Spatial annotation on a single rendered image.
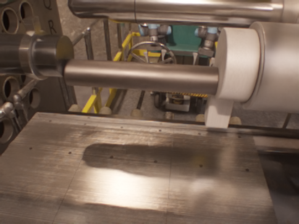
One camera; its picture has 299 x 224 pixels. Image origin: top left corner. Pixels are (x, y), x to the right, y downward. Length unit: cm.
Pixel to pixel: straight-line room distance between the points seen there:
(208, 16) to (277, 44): 37
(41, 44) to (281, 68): 63
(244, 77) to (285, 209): 55
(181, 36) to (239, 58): 200
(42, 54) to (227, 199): 73
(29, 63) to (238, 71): 56
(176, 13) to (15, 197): 86
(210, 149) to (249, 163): 16
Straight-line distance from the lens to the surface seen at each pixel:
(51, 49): 73
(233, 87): 63
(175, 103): 268
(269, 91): 64
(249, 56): 63
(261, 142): 113
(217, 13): 94
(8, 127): 273
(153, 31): 215
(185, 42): 262
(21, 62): 76
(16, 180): 102
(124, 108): 283
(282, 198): 103
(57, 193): 92
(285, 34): 67
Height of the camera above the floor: 164
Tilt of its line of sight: 37 degrees down
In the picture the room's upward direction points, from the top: straight up
